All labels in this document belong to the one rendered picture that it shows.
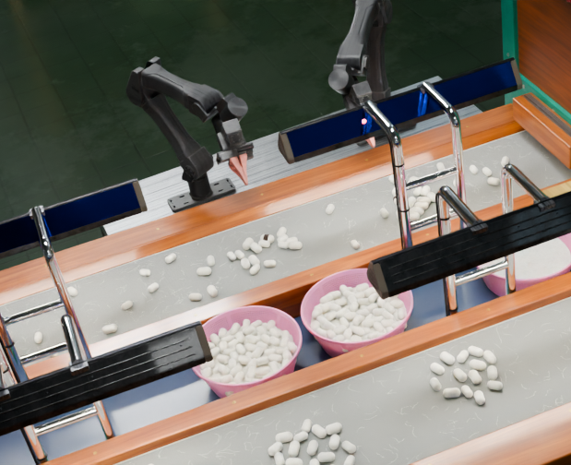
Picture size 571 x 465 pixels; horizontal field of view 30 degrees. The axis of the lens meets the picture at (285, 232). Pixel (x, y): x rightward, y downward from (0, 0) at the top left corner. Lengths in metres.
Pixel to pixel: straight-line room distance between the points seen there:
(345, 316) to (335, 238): 0.31
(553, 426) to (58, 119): 3.51
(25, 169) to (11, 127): 0.42
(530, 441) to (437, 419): 0.21
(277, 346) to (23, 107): 3.17
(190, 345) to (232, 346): 0.50
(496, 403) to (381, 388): 0.25
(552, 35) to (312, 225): 0.80
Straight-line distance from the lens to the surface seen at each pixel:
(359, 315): 2.53
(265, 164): 3.25
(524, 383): 2.34
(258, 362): 2.47
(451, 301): 2.46
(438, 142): 3.06
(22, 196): 4.74
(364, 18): 3.05
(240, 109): 2.82
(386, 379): 2.37
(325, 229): 2.82
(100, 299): 2.77
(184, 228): 2.89
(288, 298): 2.62
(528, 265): 2.65
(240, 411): 2.34
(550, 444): 2.20
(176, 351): 2.03
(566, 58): 2.87
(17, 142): 5.15
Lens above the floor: 2.41
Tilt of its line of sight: 36 degrees down
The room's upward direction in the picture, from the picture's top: 11 degrees counter-clockwise
